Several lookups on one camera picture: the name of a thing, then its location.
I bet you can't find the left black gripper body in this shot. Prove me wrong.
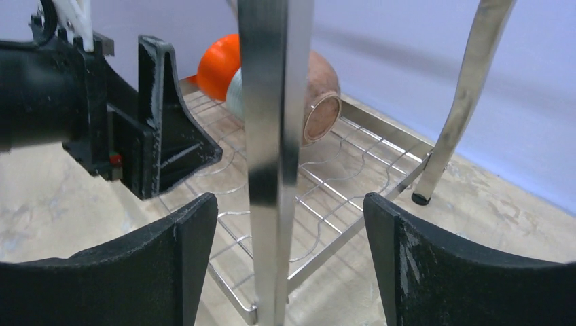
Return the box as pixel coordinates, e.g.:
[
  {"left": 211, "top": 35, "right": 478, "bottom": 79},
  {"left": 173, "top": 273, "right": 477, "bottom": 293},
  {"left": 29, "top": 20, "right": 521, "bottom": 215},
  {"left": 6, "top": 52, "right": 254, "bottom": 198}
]
[{"left": 60, "top": 35, "right": 156, "bottom": 200}]

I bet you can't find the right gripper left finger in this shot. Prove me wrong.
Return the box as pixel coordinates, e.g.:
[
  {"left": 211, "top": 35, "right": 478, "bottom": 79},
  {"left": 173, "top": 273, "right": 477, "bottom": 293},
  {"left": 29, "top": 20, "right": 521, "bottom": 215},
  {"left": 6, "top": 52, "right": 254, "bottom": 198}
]
[{"left": 1, "top": 193, "right": 218, "bottom": 325}]

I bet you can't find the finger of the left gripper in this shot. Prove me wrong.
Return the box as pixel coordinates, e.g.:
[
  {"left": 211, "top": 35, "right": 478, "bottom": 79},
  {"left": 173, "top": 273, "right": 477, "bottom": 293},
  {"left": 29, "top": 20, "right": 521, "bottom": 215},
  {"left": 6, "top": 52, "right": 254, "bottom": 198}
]
[{"left": 137, "top": 35, "right": 223, "bottom": 200}]

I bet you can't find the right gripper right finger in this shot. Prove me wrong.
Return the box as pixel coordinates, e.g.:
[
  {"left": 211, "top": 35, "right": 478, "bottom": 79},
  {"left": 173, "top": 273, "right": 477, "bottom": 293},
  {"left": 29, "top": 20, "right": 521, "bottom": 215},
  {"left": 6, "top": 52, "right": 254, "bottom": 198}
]
[{"left": 363, "top": 192, "right": 575, "bottom": 325}]

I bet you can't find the metal two-tier dish rack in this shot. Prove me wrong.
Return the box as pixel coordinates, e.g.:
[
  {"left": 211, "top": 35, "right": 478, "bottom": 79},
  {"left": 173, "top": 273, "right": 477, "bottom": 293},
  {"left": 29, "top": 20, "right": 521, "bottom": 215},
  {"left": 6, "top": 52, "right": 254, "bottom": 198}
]
[{"left": 160, "top": 1, "right": 515, "bottom": 325}]

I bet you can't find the brown speckled bowl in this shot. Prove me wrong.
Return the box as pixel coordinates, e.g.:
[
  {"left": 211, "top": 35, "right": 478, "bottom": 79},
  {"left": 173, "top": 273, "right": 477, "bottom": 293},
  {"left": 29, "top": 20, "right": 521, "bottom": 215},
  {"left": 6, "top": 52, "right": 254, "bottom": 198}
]
[{"left": 302, "top": 50, "right": 342, "bottom": 146}]

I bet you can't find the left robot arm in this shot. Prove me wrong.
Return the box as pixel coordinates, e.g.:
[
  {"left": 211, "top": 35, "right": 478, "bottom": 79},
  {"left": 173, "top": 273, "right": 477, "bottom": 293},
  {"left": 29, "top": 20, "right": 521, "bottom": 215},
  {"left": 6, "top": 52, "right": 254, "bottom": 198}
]
[{"left": 1, "top": 35, "right": 223, "bottom": 200}]

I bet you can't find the pale green bowl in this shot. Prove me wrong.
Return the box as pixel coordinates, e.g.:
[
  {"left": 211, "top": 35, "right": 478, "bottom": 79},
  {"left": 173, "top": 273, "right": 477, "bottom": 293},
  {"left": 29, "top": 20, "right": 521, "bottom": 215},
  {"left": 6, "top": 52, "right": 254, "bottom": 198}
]
[{"left": 225, "top": 68, "right": 244, "bottom": 121}]

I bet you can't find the rear red-orange bowl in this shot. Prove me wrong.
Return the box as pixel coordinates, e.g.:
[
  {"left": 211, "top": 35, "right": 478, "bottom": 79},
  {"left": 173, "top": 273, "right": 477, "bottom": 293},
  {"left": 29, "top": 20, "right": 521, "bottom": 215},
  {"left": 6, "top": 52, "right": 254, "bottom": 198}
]
[{"left": 195, "top": 33, "right": 241, "bottom": 101}]

